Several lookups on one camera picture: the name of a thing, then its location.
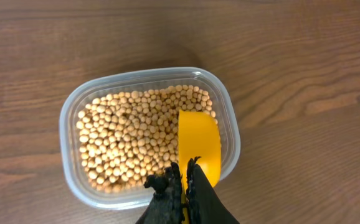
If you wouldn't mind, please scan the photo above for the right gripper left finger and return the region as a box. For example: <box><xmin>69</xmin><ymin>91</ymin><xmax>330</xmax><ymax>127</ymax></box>
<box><xmin>136</xmin><ymin>162</ymin><xmax>184</xmax><ymax>224</ymax></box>

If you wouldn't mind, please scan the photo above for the clear plastic container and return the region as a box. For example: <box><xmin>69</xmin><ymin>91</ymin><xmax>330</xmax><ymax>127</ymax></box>
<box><xmin>59</xmin><ymin>67</ymin><xmax>241</xmax><ymax>210</ymax></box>

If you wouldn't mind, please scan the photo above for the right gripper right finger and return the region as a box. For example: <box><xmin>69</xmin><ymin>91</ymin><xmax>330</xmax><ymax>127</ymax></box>
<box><xmin>186</xmin><ymin>156</ymin><xmax>239</xmax><ymax>224</ymax></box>

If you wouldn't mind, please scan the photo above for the pile of soybeans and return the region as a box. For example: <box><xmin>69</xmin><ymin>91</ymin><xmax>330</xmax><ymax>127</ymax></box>
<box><xmin>76</xmin><ymin>85</ymin><xmax>216</xmax><ymax>193</ymax></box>

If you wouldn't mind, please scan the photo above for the yellow plastic measuring scoop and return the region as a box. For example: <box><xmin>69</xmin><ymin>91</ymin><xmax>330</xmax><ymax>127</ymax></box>
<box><xmin>178</xmin><ymin>109</ymin><xmax>222</xmax><ymax>224</ymax></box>

